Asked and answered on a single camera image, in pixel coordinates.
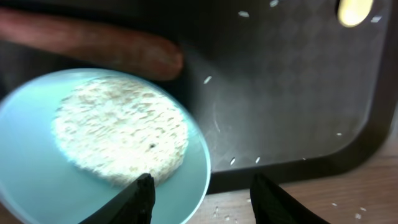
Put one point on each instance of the orange carrot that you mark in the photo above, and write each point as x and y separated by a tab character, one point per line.
148	55

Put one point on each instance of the brown serving tray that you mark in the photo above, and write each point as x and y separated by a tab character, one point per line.
278	87

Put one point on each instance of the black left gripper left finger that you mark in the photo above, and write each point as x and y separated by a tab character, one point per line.
133	205

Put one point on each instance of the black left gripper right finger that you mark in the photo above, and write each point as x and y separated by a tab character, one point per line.
273	205

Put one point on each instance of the white rice pile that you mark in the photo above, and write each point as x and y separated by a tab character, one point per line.
119	129

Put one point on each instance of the yellow plastic spoon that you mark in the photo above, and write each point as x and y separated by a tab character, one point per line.
351	13

